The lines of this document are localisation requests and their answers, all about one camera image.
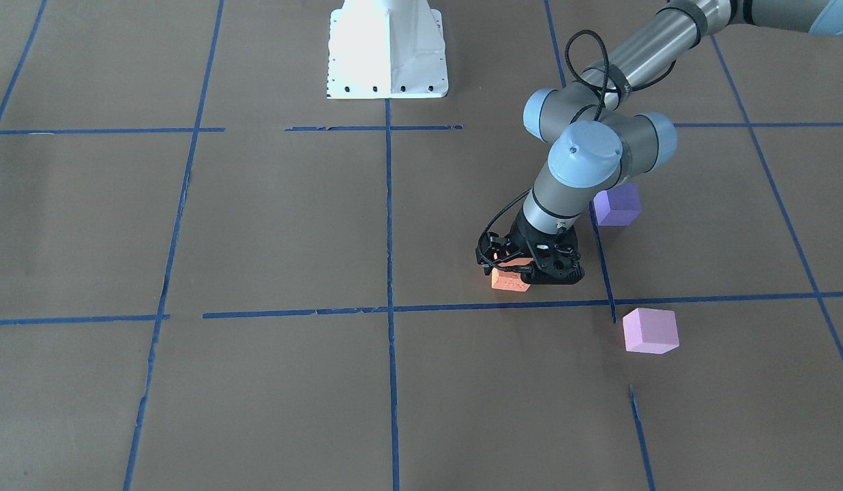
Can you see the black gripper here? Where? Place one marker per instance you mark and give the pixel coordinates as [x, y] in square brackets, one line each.
[521, 234]

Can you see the orange foam block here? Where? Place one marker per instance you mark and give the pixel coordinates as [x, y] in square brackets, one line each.
[509, 280]

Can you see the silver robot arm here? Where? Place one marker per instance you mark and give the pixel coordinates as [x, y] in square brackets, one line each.
[593, 148]

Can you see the purple foam block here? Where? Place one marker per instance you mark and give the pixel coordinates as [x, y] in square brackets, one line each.
[618, 206]

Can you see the pink foam block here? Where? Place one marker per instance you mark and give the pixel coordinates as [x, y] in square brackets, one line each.
[650, 331]

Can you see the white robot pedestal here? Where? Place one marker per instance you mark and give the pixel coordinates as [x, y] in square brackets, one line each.
[386, 50]

